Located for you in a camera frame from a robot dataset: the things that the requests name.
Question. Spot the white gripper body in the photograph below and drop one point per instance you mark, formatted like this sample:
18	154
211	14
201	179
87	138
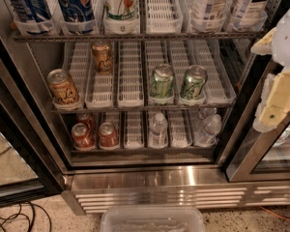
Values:
288	39

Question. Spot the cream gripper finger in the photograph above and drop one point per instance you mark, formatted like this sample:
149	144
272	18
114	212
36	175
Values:
264	45
275	101

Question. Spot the blue pepsi can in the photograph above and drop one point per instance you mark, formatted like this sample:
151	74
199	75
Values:
33	16
78	16

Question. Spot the white black can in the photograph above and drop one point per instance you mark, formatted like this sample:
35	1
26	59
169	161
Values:
247	12

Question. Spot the white blue can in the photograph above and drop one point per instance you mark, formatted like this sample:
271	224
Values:
208	9

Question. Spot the right glass fridge door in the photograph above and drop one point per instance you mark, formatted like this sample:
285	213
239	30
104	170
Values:
254	155

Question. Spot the glass fridge door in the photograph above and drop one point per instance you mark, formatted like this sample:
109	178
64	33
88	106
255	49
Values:
26	170
254	155

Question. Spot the right green can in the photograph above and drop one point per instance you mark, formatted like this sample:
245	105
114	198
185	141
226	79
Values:
193	82

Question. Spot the left green can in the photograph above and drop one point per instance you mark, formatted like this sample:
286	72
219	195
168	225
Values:
161	86

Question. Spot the green white 7up can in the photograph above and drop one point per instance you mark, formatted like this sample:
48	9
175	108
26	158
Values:
120	10

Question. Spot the stainless steel fridge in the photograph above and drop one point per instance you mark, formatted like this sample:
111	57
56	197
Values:
181	174

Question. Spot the rear orange lacroix can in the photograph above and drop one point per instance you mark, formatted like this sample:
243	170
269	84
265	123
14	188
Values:
103	57

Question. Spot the orange lacroix can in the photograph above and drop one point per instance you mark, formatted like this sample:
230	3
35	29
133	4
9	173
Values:
103	57
62	87

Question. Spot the front right red can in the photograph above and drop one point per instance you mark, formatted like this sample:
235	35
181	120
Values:
108	136

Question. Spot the red can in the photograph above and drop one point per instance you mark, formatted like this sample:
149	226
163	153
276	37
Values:
86	118
108	136
82	136

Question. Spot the rear red can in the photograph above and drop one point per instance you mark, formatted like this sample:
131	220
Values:
86	118

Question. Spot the front left red can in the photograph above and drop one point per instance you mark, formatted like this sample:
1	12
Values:
82	136

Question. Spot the front orange lacroix can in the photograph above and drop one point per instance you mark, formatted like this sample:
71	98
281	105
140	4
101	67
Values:
62	87

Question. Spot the left glass fridge door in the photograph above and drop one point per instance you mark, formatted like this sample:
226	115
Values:
26	170

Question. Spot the right clear water bottle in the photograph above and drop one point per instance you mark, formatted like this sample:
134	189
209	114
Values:
208	128

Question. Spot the clear water bottle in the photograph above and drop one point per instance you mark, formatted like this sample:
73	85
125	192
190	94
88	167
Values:
208	128
157	131

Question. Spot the left clear water bottle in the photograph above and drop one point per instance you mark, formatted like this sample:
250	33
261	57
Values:
157	131

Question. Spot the clear plastic bin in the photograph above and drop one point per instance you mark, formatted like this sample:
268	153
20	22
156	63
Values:
152	219

